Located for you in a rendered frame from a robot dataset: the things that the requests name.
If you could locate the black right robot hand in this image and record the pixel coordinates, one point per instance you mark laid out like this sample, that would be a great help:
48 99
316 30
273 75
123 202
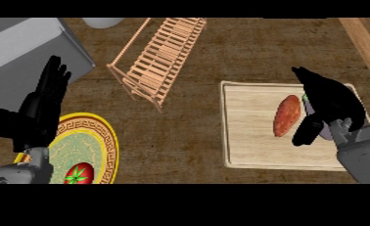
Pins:
332 101

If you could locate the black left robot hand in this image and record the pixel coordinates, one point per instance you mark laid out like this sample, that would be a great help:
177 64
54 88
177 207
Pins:
40 106

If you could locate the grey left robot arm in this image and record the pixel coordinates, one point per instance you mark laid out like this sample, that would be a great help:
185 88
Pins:
29 168

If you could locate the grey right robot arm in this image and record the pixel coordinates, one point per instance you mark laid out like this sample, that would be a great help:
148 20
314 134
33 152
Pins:
351 148

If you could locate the orange sweet potato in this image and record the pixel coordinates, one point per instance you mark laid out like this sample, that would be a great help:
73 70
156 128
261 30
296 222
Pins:
288 115

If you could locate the pale wooden tray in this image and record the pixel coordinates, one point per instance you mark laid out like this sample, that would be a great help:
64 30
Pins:
262 128

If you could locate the wooden tiered shelf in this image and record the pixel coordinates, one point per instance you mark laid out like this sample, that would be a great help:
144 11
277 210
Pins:
156 60

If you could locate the grey box appliance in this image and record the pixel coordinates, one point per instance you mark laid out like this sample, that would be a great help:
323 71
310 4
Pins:
29 57

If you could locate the yellow patterned plate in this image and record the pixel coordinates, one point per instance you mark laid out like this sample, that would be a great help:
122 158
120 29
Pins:
92 145

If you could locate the light wooden board edge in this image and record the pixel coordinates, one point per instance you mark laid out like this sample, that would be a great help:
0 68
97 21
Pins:
357 37

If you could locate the red tomato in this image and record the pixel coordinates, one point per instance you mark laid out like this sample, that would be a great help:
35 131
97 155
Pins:
79 173

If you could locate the pale grey round object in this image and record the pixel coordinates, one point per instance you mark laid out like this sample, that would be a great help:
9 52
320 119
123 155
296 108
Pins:
103 22

